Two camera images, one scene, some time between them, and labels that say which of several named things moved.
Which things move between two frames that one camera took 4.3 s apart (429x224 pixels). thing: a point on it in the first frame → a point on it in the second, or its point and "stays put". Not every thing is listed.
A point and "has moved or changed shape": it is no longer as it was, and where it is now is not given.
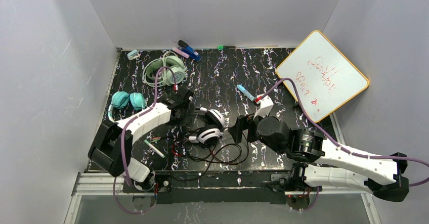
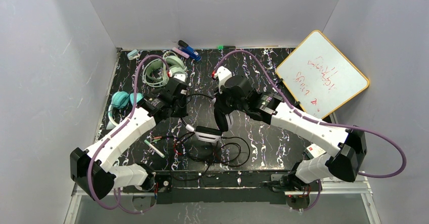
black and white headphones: x=210 y=132 has moved or changed shape
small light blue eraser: x=131 y=54 stays put
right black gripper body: x=242 y=128 → x=220 y=106
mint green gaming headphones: x=166 y=76 stays put
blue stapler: x=184 y=47 stays put
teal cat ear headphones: x=120 y=99 stays put
